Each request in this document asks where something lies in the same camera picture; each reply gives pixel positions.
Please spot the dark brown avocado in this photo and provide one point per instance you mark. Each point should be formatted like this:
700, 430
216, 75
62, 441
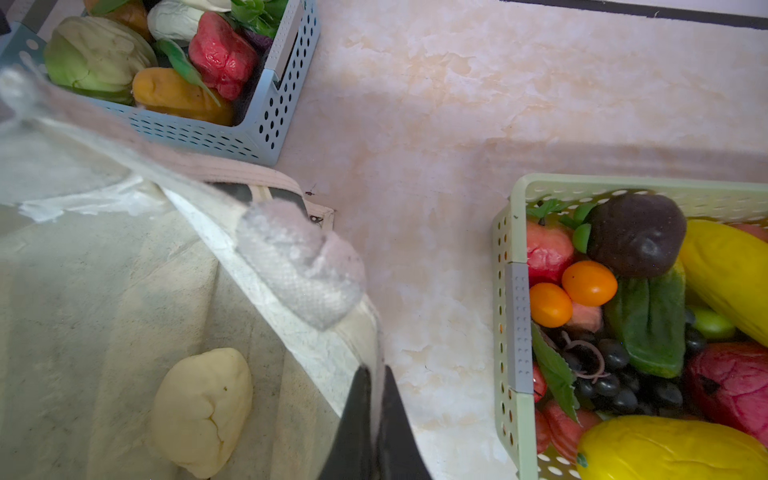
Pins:
636, 235

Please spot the light green perforated basket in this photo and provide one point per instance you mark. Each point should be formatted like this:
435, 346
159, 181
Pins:
513, 352

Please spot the light blue perforated basket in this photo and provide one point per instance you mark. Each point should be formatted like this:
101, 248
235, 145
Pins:
263, 113

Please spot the green leafy lettuce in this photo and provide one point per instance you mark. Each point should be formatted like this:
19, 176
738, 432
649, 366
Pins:
262, 17

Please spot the green cabbage head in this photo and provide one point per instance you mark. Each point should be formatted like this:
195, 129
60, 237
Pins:
97, 57

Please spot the green bell pepper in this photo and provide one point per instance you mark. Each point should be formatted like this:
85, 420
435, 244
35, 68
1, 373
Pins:
648, 317

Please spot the small orange tomato upper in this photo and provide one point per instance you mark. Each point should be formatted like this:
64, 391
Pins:
589, 283

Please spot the white-green small cabbage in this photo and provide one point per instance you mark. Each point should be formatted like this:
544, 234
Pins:
173, 20

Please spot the pink dragon fruit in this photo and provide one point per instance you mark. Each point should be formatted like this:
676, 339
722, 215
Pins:
727, 382

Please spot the red apple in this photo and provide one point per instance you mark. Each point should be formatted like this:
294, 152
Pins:
549, 253

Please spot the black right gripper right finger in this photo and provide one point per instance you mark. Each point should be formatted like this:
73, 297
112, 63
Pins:
398, 456

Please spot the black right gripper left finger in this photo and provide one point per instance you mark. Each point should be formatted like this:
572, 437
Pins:
350, 456

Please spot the small orange tomato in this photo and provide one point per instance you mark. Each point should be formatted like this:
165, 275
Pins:
550, 305
589, 283

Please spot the black grape bunch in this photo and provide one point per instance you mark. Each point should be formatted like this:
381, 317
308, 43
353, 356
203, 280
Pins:
605, 379

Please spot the cream canvas grocery bag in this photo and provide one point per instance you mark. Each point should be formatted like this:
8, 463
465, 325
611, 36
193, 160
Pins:
119, 258

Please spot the small orange tomato lower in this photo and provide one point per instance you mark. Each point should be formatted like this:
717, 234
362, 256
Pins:
550, 305

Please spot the red bell pepper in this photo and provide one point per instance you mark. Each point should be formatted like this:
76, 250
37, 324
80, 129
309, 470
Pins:
223, 58

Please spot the orange-brown wrinkled potato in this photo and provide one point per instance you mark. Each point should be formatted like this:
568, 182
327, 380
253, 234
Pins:
132, 14

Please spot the yellow lemon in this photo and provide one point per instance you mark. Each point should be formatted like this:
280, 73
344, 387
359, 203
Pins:
645, 447

